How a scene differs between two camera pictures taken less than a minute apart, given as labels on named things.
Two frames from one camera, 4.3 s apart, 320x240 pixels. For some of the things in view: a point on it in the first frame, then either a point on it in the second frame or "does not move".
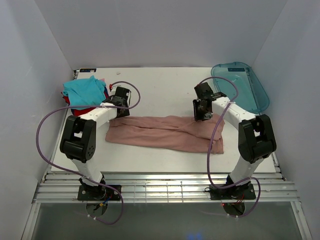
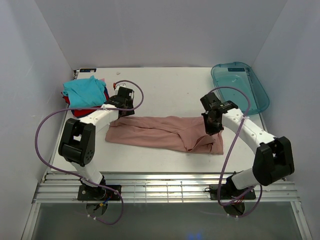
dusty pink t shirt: [166, 134] does not move
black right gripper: [201, 114] to [210, 124]
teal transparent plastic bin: [251, 95] does not move
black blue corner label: [87, 70] does not move
